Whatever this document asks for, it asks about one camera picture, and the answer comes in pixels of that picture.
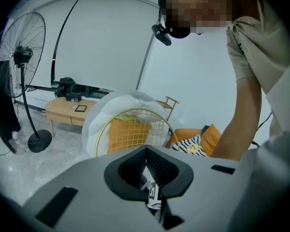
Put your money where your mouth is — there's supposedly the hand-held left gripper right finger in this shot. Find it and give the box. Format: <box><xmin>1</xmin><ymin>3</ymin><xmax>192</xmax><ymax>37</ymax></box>
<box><xmin>146</xmin><ymin>145</ymin><xmax>251</xmax><ymax>232</ymax></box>

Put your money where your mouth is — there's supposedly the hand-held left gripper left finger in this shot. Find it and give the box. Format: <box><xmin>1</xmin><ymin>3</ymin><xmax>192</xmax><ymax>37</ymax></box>
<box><xmin>23</xmin><ymin>145</ymin><xmax>160</xmax><ymax>232</ymax></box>

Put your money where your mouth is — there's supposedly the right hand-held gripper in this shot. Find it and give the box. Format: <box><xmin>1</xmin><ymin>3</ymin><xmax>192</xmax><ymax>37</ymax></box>
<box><xmin>146</xmin><ymin>179</ymin><xmax>163</xmax><ymax>210</ymax></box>

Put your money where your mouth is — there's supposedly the gold wire grid chair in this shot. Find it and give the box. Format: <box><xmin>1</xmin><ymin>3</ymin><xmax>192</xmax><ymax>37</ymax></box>
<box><xmin>94</xmin><ymin>108</ymin><xmax>180</xmax><ymax>158</ymax></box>

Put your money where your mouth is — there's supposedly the person's right forearm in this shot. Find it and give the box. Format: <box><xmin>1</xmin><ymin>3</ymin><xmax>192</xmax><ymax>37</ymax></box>
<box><xmin>210</xmin><ymin>110</ymin><xmax>263</xmax><ymax>161</ymax></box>

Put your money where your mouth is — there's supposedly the orange square cushion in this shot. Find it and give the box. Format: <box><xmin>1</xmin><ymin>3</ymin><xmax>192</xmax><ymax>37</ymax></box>
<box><xmin>107</xmin><ymin>118</ymin><xmax>152</xmax><ymax>154</ymax></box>

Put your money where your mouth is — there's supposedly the black white patterned cushion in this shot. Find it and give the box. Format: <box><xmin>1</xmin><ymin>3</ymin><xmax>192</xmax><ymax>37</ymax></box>
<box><xmin>170</xmin><ymin>134</ymin><xmax>209</xmax><ymax>158</ymax></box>

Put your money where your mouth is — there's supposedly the grey round lounge chair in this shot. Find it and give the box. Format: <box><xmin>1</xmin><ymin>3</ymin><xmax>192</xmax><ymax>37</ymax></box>
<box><xmin>81</xmin><ymin>89</ymin><xmax>182</xmax><ymax>158</ymax></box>

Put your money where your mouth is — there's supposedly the yellow cushion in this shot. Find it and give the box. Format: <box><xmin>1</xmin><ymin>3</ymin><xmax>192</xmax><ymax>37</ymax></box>
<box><xmin>120</xmin><ymin>115</ymin><xmax>142</xmax><ymax>124</ymax></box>

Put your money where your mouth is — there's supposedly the large orange pillow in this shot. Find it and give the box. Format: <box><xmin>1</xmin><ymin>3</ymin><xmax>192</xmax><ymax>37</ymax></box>
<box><xmin>200</xmin><ymin>124</ymin><xmax>223</xmax><ymax>157</ymax></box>

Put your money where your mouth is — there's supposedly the orange sofa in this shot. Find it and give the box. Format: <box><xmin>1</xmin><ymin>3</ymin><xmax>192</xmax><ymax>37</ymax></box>
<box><xmin>165</xmin><ymin>124</ymin><xmax>223</xmax><ymax>158</ymax></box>

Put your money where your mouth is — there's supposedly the black standing fan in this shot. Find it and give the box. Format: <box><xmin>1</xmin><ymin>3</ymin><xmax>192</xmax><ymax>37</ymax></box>
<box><xmin>0</xmin><ymin>11</ymin><xmax>53</xmax><ymax>153</ymax></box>

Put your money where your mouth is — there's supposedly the light wooden low table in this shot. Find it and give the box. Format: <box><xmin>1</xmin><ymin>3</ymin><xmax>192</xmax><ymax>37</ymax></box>
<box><xmin>45</xmin><ymin>96</ymin><xmax>99</xmax><ymax>138</ymax></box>

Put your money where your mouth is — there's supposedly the black box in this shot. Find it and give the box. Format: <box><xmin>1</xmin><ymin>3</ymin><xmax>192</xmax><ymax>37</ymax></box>
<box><xmin>65</xmin><ymin>93</ymin><xmax>82</xmax><ymax>102</ymax></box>

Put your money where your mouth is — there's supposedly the brown wooden shelf rack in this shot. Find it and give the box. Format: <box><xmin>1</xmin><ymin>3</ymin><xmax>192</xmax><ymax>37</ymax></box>
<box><xmin>157</xmin><ymin>96</ymin><xmax>180</xmax><ymax>122</ymax></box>

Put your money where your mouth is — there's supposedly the black backpack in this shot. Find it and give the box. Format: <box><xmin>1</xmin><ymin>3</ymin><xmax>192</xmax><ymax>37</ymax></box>
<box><xmin>55</xmin><ymin>77</ymin><xmax>76</xmax><ymax>99</ymax></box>

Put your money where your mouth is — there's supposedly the white roller blind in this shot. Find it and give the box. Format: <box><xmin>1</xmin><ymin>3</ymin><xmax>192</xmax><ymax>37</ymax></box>
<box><xmin>30</xmin><ymin>0</ymin><xmax>82</xmax><ymax>87</ymax></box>
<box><xmin>51</xmin><ymin>0</ymin><xmax>160</xmax><ymax>93</ymax></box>

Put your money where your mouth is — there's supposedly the person's beige shirt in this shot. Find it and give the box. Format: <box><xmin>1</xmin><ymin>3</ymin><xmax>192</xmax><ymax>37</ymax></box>
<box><xmin>226</xmin><ymin>0</ymin><xmax>290</xmax><ymax>140</ymax></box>

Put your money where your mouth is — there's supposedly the person's head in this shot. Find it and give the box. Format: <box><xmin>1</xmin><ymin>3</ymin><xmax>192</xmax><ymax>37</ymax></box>
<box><xmin>164</xmin><ymin>0</ymin><xmax>235</xmax><ymax>36</ymax></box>

